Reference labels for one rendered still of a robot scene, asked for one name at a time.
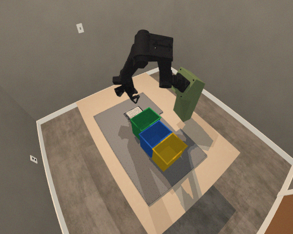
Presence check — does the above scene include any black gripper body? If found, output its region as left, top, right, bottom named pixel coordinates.
left=128, top=84, right=138, bottom=100

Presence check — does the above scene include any green bin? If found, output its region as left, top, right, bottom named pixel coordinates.
left=130, top=107, right=161, bottom=140

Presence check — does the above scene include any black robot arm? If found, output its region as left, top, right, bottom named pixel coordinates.
left=112, top=30, right=190, bottom=97

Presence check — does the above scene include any white well plate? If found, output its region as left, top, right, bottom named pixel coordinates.
left=126, top=107, right=142, bottom=119

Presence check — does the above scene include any yellow open-top bin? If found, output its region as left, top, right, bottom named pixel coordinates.
left=152, top=133, right=188, bottom=172

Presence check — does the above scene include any blue open-top bin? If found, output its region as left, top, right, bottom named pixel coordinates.
left=139, top=120, right=172, bottom=157

